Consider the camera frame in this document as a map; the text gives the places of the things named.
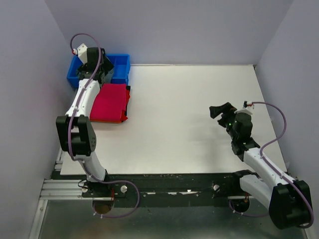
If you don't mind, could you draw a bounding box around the blue plastic divided bin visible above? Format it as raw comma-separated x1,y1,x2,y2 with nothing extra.
66,54,131,88

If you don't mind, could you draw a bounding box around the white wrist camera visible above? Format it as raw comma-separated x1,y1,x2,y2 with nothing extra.
72,43,88,64
242,101,255,115

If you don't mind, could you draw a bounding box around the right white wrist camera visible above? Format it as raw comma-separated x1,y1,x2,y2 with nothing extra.
242,101,255,115

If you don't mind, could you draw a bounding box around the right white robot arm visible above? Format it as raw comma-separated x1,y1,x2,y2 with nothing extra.
209,101,315,229

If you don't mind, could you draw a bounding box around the folded magenta t shirt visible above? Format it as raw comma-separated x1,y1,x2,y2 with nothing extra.
89,83,127,122

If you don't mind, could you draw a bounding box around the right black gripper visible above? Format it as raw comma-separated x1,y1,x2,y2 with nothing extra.
210,102,239,140

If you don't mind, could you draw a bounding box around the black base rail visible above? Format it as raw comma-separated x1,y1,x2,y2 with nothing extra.
81,170,253,211

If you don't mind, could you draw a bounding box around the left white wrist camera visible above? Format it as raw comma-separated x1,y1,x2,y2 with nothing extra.
72,43,88,64

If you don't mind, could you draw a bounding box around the aluminium extrusion frame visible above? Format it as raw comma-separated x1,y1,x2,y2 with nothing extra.
27,89,85,239

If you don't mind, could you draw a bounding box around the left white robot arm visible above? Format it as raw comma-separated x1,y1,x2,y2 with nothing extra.
56,43,114,197

